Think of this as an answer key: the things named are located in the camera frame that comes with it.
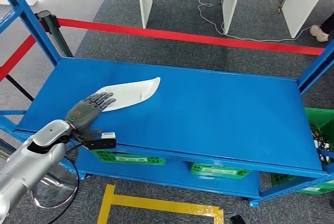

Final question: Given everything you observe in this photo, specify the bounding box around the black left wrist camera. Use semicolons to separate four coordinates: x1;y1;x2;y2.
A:
78;132;117;151

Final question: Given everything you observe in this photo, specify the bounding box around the dark stanchion post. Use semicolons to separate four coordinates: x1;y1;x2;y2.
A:
36;9;74;58

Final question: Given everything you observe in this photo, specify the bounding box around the thin black barrier strap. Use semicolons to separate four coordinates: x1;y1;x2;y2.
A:
5;74;34;102

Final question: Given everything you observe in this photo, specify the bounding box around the red barrier belt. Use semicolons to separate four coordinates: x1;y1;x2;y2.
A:
0;34;37;81
57;17;324;56

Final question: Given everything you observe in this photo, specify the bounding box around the white desk with metal bar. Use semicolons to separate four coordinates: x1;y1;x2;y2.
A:
270;0;334;39
136;0;246;36

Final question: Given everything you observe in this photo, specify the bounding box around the person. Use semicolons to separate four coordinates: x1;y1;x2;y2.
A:
310;11;334;42

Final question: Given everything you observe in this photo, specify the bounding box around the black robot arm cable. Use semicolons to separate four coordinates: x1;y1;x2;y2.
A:
47;143;80;224

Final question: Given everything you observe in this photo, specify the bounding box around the green open plastic crate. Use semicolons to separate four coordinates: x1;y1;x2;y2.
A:
304;107;334;166

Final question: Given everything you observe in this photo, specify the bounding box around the white floor cable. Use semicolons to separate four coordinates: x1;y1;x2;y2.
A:
197;0;314;42

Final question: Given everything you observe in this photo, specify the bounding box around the black robot foot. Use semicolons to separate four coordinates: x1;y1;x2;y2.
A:
229;214;246;224

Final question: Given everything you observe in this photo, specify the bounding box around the yellow floor tape square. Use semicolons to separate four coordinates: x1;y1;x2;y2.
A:
97;183;225;224

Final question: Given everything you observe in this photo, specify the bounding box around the white curved plastic part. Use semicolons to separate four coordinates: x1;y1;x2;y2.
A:
95;76;161;113

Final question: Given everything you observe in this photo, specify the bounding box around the green folded plastic crate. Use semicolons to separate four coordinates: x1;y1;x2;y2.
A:
297;185;334;196
190;162;253;180
270;173;301;187
90;149;167;167

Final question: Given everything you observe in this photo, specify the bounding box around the chrome stanchion with round base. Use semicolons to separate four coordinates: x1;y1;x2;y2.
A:
31;163;78;210

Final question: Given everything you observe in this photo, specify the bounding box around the blue metal shelf rack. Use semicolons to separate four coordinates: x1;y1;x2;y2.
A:
0;0;334;209

